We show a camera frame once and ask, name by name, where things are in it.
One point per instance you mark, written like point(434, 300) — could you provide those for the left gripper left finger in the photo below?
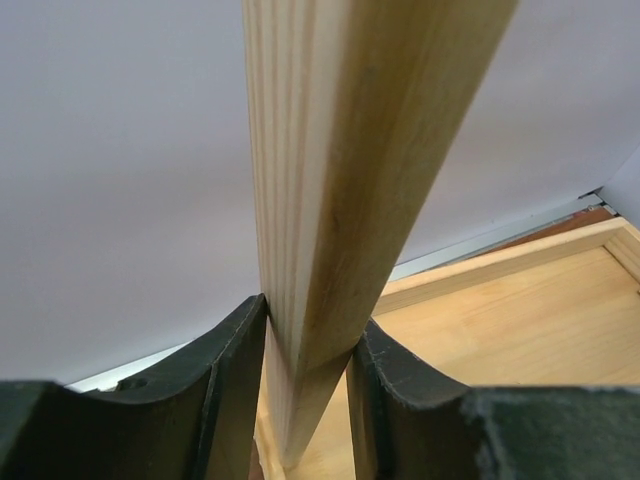
point(190, 416)

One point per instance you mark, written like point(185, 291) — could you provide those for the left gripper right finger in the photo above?
point(411, 421)

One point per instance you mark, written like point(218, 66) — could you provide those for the wooden hanger rack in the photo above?
point(353, 108)

